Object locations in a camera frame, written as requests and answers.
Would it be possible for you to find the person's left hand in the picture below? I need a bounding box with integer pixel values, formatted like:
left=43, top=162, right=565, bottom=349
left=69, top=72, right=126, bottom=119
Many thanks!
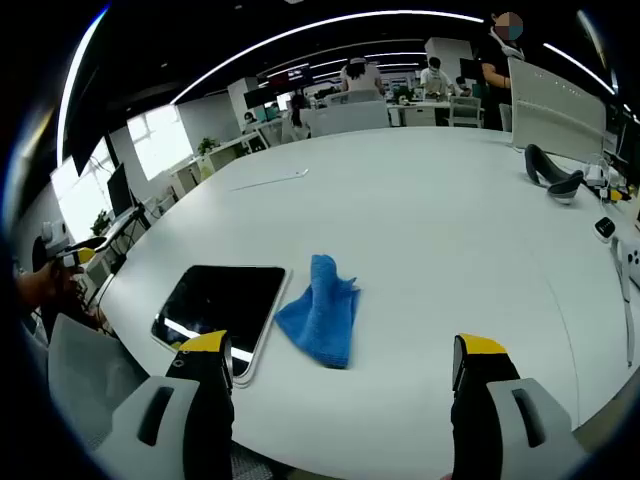
left=14, top=262, right=69, bottom=314

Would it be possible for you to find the white curved monitor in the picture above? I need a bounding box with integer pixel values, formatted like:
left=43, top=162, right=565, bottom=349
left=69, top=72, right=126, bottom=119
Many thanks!
left=507, top=56, right=610, bottom=162

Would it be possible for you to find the black desk monitor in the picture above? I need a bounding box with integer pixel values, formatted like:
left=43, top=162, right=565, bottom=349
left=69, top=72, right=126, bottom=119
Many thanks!
left=105, top=162, right=136, bottom=220

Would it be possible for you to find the grey black neck device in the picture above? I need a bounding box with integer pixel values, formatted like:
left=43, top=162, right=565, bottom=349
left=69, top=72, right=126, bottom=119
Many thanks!
left=523, top=143, right=585, bottom=207

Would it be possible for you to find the white controller device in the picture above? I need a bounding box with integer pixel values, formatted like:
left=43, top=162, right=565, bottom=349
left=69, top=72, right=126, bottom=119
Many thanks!
left=610, top=235, right=640, bottom=292

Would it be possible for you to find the curved ceiling light strip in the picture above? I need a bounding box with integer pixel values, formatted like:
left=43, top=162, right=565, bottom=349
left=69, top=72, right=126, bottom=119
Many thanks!
left=169, top=10, right=486, bottom=106

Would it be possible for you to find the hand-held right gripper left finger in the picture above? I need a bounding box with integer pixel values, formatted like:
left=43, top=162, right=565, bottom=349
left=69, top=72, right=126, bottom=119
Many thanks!
left=94, top=329, right=236, bottom=480

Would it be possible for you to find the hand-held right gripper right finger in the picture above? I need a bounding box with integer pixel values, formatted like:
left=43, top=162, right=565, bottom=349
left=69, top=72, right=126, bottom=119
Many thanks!
left=451, top=333, right=589, bottom=480

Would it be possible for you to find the blue cleaning cloth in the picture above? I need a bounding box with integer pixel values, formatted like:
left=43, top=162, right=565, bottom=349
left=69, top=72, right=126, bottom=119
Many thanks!
left=274, top=253, right=362, bottom=370

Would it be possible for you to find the red wall screen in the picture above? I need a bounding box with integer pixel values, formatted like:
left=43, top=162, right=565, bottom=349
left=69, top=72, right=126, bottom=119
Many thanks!
left=266, top=63, right=315, bottom=85

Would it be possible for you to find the white office desk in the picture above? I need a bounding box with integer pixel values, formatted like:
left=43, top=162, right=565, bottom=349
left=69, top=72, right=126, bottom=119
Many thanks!
left=169, top=135, right=261, bottom=197

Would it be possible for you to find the grey mesh office chair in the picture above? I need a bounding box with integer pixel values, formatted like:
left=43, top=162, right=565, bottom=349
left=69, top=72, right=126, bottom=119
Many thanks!
left=47, top=313, right=151, bottom=451

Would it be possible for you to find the white cable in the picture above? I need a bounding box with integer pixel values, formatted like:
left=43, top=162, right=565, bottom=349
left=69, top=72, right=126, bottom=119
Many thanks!
left=615, top=239, right=637, bottom=370

